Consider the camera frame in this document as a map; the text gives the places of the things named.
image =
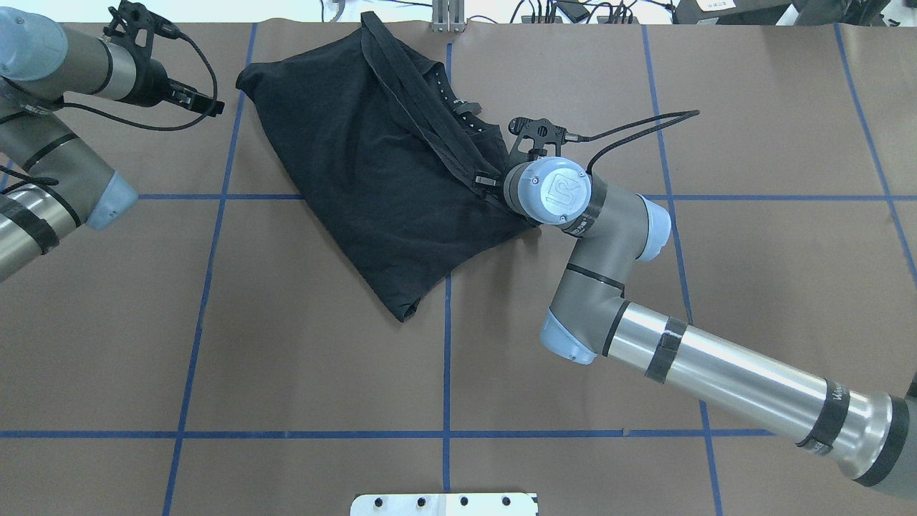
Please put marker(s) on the black box with label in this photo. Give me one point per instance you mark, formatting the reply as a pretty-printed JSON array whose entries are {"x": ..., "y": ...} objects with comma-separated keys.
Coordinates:
[{"x": 742, "y": 13}]

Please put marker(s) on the aluminium frame post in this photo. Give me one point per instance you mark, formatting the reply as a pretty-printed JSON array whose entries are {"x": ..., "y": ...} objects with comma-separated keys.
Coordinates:
[{"x": 448, "y": 16}]

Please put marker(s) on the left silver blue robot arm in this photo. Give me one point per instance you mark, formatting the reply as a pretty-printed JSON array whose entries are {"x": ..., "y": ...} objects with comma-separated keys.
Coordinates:
[{"x": 60, "y": 183}]

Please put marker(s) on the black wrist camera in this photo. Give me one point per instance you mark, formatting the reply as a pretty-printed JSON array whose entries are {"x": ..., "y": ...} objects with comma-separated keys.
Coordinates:
[
  {"x": 133, "y": 25},
  {"x": 534, "y": 136}
]

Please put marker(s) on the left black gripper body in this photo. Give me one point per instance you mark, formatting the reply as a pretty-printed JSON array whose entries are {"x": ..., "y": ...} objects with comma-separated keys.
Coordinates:
[{"x": 152, "y": 85}]

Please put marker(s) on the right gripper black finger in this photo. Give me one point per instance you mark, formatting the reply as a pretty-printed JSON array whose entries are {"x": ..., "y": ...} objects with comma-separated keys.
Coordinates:
[{"x": 488, "y": 181}]

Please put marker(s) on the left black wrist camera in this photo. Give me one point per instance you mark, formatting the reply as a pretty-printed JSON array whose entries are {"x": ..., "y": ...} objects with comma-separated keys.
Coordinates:
[{"x": 133, "y": 25}]

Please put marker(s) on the black printed t-shirt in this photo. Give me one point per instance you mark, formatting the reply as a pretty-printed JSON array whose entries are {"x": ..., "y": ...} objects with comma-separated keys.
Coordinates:
[{"x": 374, "y": 138}]

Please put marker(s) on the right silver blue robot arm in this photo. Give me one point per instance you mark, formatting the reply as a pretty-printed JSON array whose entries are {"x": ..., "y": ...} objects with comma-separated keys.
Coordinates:
[{"x": 870, "y": 436}]

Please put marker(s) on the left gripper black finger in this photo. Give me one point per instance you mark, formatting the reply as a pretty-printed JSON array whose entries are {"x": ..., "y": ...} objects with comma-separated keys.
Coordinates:
[{"x": 187, "y": 97}]

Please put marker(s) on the white pillar with base plate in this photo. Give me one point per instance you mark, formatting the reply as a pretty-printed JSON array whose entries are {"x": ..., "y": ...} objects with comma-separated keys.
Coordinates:
[{"x": 462, "y": 503}]

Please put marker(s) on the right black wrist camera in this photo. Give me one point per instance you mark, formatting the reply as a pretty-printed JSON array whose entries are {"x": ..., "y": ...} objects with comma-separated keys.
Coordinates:
[{"x": 534, "y": 136}]

